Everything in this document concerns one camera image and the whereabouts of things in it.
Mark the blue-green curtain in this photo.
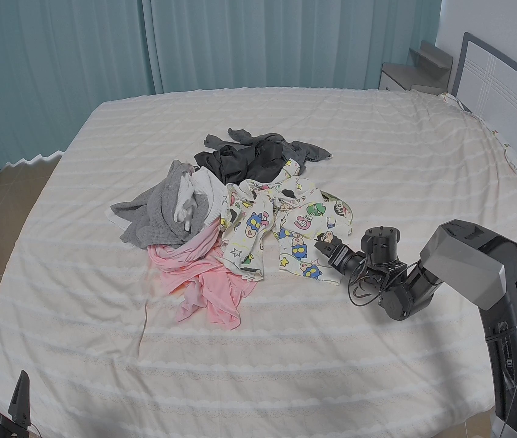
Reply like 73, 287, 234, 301
0, 0, 156, 169
140, 0, 442, 96

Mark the pink garment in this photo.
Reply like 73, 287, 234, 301
147, 222, 259, 332

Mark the white printed pyjama top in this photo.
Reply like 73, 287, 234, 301
219, 158, 355, 286

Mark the dark grey garment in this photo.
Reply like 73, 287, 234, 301
204, 128, 333, 175

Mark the bed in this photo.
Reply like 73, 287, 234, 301
0, 32, 517, 438

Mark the black cable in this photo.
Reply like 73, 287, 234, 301
349, 269, 382, 308

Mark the grey bedside table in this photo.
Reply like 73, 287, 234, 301
381, 40, 454, 95

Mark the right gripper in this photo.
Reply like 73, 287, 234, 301
312, 239, 371, 284

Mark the white garment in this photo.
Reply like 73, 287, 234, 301
174, 169, 228, 231

